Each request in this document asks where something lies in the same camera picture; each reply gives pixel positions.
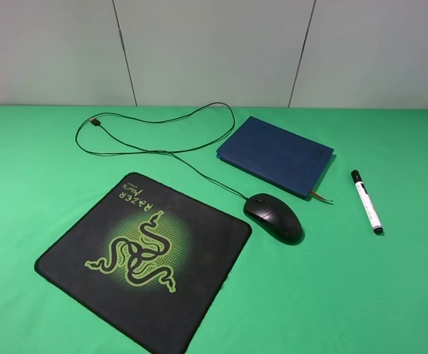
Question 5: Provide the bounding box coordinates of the black computer mouse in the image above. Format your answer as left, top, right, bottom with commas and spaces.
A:
243, 193, 304, 246

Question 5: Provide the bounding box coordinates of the black Razer mouse pad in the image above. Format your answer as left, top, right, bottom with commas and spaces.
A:
34, 173, 252, 353

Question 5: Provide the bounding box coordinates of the blue hardcover notebook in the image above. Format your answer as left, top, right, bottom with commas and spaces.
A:
216, 116, 334, 204

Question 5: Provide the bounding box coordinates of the black mouse cable with USB plug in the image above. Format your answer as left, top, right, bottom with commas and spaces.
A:
75, 102, 252, 203

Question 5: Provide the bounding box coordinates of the white marker pen black cap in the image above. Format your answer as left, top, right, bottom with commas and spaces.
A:
351, 170, 384, 235

